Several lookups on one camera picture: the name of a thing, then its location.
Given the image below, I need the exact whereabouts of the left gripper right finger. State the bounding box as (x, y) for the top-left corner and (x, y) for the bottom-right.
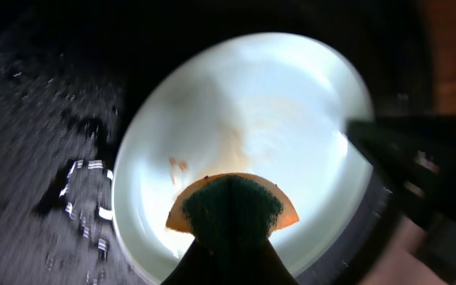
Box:
(231, 240), (298, 285)

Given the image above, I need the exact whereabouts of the light blue plate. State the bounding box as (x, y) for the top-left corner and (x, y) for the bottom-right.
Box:
(112, 32), (374, 284)

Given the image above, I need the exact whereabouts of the round black tray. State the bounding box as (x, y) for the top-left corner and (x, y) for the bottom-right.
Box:
(0, 1), (432, 284)

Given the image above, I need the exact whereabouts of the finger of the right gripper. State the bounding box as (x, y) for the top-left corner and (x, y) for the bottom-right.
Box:
(347, 116), (456, 228)

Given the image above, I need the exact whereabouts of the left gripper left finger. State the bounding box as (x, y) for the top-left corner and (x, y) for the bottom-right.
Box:
(161, 238), (232, 285)

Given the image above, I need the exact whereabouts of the green and yellow sponge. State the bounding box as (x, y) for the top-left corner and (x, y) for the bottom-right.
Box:
(165, 173), (299, 251)

